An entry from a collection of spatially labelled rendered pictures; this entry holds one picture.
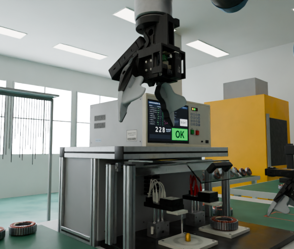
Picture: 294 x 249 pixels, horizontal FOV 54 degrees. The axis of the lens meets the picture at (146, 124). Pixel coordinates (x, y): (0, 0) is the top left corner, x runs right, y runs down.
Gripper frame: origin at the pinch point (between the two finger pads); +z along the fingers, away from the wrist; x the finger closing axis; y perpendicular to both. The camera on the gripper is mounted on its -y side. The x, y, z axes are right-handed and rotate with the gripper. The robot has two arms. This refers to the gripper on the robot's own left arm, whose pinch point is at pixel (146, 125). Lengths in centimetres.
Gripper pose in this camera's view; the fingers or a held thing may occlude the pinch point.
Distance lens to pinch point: 56.3
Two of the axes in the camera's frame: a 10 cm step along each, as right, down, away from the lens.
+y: 7.2, -0.6, -6.9
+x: 7.0, 0.6, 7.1
